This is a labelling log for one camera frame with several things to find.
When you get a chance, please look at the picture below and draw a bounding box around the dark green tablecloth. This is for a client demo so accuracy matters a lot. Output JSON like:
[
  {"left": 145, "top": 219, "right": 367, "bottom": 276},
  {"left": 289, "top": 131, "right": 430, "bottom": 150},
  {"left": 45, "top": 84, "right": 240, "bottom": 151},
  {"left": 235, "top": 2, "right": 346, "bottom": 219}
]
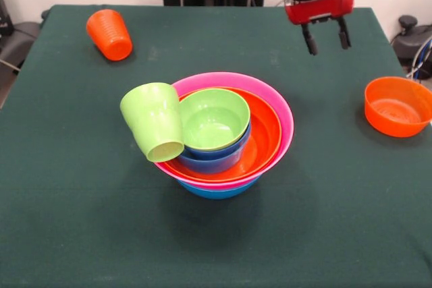
[{"left": 0, "top": 4, "right": 432, "bottom": 288}]

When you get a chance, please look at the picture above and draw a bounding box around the large pink bowl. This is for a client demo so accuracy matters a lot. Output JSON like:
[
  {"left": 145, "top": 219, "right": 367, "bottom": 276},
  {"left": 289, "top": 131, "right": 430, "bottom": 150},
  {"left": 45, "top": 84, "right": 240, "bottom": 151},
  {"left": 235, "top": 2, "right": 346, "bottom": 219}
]
[{"left": 154, "top": 71, "right": 295, "bottom": 192}]

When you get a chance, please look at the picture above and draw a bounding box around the small dark blue bowl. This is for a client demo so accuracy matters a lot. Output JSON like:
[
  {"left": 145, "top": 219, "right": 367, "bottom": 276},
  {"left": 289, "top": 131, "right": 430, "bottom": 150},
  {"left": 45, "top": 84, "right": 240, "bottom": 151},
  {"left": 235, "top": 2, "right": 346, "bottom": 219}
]
[{"left": 184, "top": 122, "right": 252, "bottom": 161}]

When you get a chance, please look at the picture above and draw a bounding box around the orange cup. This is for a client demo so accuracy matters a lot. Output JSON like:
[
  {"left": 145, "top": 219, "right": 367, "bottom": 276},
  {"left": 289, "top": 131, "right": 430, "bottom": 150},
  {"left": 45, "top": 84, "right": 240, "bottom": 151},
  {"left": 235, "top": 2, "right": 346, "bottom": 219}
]
[{"left": 86, "top": 9, "right": 134, "bottom": 62}]

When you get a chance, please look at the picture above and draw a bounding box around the small green bowl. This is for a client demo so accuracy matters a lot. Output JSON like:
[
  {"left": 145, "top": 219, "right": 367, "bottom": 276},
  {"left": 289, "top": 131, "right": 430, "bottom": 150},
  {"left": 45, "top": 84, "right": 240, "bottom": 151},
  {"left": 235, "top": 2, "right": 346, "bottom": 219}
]
[{"left": 179, "top": 88, "right": 251, "bottom": 152}]

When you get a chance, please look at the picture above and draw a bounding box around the black equipment box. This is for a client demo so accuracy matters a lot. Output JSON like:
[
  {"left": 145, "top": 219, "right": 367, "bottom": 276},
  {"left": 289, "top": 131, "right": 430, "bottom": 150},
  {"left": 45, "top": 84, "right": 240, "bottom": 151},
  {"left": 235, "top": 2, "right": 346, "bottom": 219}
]
[{"left": 0, "top": 0, "right": 14, "bottom": 38}]

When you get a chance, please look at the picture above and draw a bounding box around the small light blue bowl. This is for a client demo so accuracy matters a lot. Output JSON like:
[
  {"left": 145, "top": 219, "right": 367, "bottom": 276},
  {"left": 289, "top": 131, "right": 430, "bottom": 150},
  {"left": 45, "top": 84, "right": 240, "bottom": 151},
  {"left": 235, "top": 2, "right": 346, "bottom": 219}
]
[{"left": 177, "top": 139, "right": 250, "bottom": 175}]

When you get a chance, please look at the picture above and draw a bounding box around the large blue bowl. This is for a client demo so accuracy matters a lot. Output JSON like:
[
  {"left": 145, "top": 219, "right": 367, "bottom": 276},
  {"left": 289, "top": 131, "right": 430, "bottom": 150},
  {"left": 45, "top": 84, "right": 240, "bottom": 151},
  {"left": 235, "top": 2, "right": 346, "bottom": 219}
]
[{"left": 177, "top": 178, "right": 261, "bottom": 200}]

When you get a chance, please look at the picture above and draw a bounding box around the tangled cable bundle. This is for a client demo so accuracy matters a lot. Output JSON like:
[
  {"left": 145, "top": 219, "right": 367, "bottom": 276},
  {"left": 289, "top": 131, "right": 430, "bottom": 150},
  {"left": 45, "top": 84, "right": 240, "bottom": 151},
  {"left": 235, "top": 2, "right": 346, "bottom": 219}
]
[{"left": 406, "top": 38, "right": 432, "bottom": 82}]

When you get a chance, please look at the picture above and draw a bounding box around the large orange bowl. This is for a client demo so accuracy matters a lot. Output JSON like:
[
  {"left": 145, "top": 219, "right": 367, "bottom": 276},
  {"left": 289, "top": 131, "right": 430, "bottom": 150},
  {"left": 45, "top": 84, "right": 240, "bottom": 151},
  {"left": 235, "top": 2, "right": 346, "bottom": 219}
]
[{"left": 164, "top": 87, "right": 283, "bottom": 183}]

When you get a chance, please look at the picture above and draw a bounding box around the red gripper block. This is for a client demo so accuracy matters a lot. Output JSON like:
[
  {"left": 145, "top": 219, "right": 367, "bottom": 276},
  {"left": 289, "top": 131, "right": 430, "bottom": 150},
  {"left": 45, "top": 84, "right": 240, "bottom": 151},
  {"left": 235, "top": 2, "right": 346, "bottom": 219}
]
[{"left": 283, "top": 0, "right": 355, "bottom": 56}]

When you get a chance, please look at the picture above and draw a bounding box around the small orange bowl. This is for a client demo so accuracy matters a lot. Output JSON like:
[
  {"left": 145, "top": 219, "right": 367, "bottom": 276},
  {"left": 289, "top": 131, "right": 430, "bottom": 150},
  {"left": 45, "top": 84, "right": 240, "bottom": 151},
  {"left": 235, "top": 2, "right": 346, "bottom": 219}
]
[{"left": 364, "top": 76, "right": 432, "bottom": 138}]

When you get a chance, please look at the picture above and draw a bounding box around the grey wheeled base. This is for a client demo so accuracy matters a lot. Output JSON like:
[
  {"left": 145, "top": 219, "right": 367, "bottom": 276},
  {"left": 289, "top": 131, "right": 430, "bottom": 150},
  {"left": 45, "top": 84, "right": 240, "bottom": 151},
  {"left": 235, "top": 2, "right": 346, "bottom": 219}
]
[
  {"left": 390, "top": 14, "right": 432, "bottom": 68},
  {"left": 0, "top": 21, "right": 43, "bottom": 66}
]

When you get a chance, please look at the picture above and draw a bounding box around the green cup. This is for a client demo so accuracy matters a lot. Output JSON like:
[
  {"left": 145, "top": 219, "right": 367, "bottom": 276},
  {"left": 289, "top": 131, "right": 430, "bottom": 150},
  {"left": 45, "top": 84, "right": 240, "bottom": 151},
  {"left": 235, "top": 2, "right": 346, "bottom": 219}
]
[{"left": 119, "top": 82, "right": 186, "bottom": 163}]

